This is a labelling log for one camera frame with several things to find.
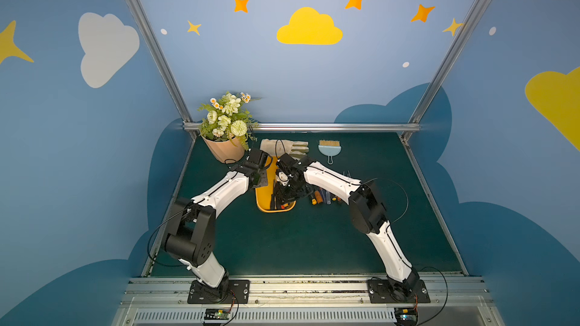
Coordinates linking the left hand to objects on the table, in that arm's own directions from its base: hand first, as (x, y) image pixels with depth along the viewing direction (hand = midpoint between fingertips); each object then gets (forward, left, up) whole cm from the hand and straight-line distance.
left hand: (257, 175), depth 93 cm
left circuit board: (-47, +9, -11) cm, 49 cm away
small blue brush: (+25, -34, -10) cm, 43 cm away
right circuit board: (-46, -53, -12) cm, 72 cm away
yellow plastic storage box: (-6, -3, -7) cm, 9 cm away
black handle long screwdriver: (-6, -24, -9) cm, 26 cm away
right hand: (-8, -12, -6) cm, 15 cm away
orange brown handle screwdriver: (-6, -27, -8) cm, 29 cm away
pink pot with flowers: (+12, +12, +17) cm, 24 cm away
